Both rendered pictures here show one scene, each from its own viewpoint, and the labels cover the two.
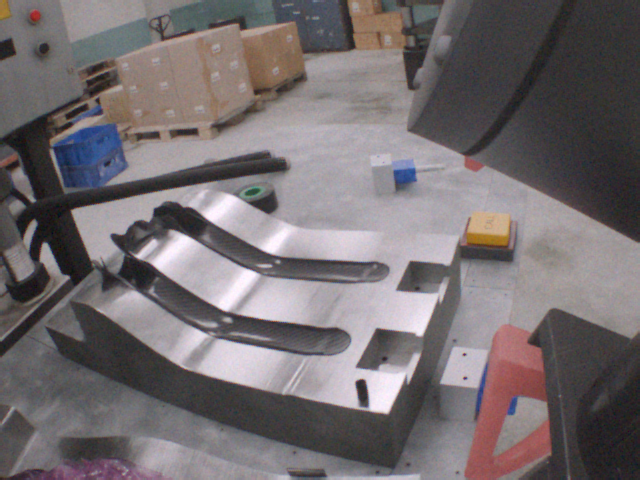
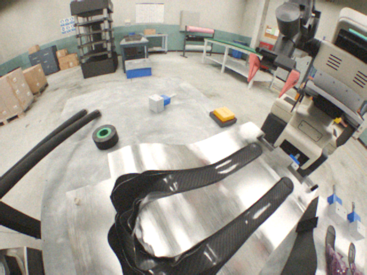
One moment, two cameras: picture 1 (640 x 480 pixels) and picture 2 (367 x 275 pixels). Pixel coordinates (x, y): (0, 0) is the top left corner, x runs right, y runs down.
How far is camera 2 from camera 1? 0.54 m
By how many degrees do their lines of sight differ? 50
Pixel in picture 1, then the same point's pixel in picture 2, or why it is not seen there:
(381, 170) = (159, 102)
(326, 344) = (284, 185)
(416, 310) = (282, 154)
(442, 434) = not seen: hidden behind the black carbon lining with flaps
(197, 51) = (7, 82)
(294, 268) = (222, 165)
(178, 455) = (320, 262)
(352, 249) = (232, 143)
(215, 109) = (21, 105)
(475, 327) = not seen: hidden behind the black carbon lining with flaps
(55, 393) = not seen: outside the picture
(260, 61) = (31, 82)
